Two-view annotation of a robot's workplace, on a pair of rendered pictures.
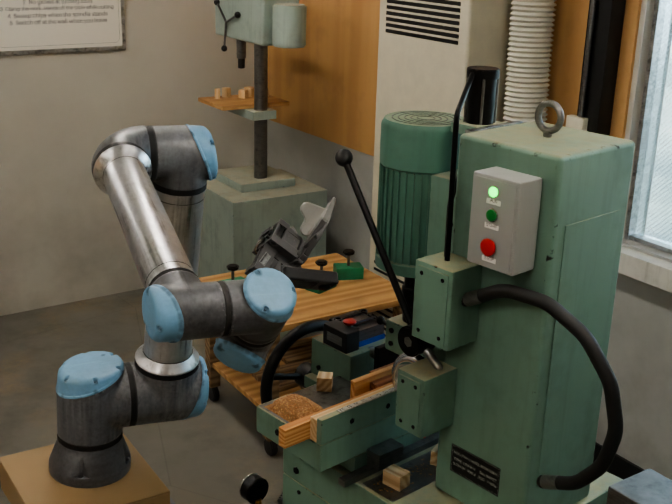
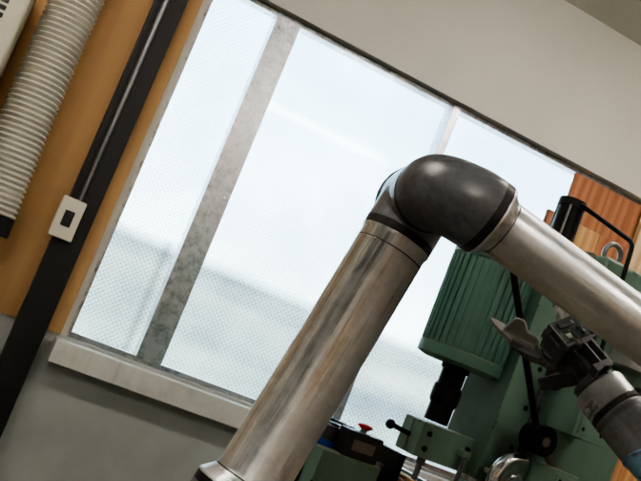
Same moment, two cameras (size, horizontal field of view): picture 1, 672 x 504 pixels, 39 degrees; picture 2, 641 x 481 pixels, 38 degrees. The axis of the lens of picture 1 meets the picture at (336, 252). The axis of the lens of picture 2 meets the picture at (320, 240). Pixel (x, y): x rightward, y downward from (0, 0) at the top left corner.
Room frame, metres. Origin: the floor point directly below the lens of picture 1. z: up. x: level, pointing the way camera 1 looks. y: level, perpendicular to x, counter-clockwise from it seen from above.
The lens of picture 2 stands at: (1.70, 1.73, 1.13)
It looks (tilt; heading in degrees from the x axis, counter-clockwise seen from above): 6 degrees up; 286
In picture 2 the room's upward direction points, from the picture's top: 22 degrees clockwise
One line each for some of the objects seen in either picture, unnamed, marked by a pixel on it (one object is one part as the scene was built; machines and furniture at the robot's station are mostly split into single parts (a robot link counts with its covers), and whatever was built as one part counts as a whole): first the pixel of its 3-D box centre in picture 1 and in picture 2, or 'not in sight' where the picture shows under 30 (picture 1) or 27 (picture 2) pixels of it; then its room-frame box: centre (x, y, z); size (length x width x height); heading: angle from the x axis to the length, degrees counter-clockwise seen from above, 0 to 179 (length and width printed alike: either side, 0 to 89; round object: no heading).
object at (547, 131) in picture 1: (549, 118); (611, 256); (1.66, -0.36, 1.55); 0.06 x 0.02 x 0.07; 42
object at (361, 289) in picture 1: (303, 336); not in sight; (3.45, 0.12, 0.32); 0.66 x 0.57 x 0.64; 123
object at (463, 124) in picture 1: (481, 114); (561, 238); (1.77, -0.26, 1.53); 0.08 x 0.08 x 0.17; 42
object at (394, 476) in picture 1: (396, 477); not in sight; (1.67, -0.13, 0.82); 0.04 x 0.03 x 0.03; 48
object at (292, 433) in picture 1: (395, 391); not in sight; (1.84, -0.14, 0.92); 0.62 x 0.02 x 0.04; 132
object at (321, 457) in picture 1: (377, 387); not in sight; (1.96, -0.10, 0.87); 0.61 x 0.30 x 0.06; 132
